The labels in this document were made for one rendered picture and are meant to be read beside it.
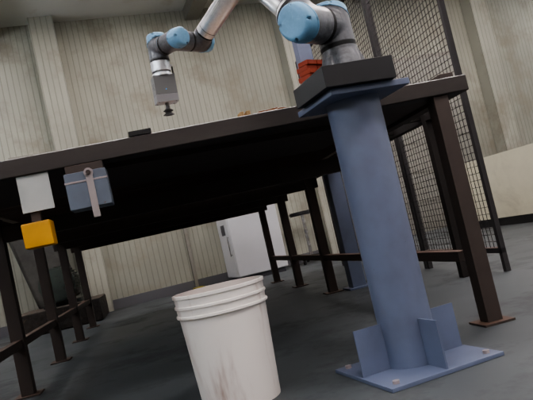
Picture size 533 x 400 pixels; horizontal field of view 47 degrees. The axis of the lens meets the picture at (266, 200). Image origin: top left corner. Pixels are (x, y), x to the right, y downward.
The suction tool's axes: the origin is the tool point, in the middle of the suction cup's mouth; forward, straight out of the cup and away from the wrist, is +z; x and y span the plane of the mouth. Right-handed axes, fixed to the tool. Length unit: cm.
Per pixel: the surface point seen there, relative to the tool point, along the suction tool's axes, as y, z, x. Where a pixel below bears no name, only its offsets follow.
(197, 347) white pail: 13, 81, 44
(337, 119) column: -39, 20, 61
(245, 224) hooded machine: -173, 46, -485
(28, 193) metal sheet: 54, 24, 20
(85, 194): 37, 28, 26
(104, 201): 32, 31, 27
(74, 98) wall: -4, -154, -579
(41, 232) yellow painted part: 52, 38, 24
